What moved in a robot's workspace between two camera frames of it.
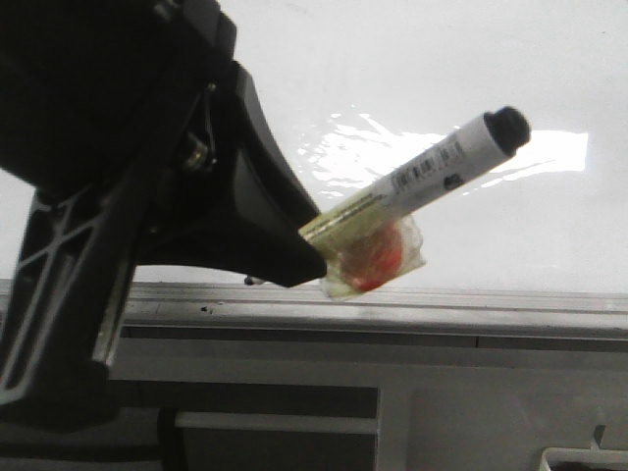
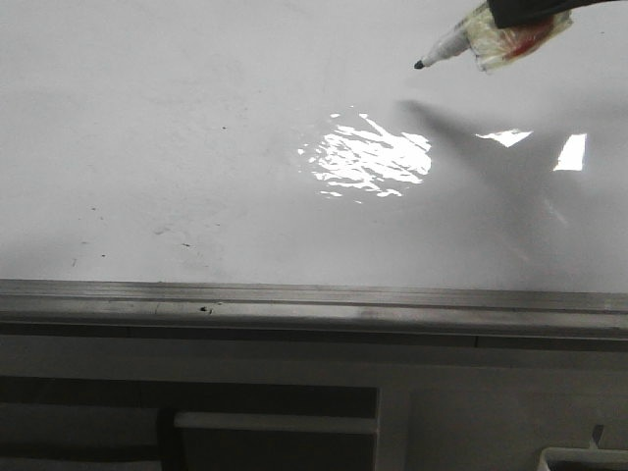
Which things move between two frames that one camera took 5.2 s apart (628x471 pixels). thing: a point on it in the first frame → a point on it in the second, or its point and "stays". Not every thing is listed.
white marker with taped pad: (378, 235) → (492, 45)
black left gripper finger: (241, 206) → (507, 13)
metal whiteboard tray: (422, 313) stays
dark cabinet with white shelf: (207, 426) stays
